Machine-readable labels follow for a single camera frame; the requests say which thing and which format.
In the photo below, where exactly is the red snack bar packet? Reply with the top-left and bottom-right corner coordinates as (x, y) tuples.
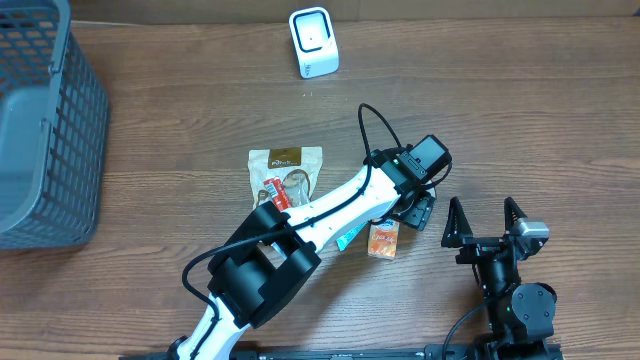
(264, 177), (292, 211)

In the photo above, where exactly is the teal orange snack packet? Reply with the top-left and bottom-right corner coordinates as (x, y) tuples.
(336, 222), (368, 251)

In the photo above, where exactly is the orange small carton box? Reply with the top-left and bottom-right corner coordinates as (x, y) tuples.
(367, 219), (400, 260)

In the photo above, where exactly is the grey plastic mesh basket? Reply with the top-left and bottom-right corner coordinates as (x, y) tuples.
(1, 0), (111, 250)

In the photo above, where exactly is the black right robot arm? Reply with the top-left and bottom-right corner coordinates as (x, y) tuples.
(441, 197), (563, 359)

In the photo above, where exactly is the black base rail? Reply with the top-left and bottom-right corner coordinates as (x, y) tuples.
(214, 343), (565, 360)

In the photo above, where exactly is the beige brown snack pouch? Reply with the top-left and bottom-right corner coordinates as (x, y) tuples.
(247, 147), (323, 208)

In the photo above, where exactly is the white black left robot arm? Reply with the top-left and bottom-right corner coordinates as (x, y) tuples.
(167, 147), (451, 359)

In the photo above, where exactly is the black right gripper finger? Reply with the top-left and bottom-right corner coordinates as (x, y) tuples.
(504, 197), (526, 232)
(441, 197), (473, 248)

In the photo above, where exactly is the white barcode scanner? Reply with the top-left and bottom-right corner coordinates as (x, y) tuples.
(288, 6), (340, 79)

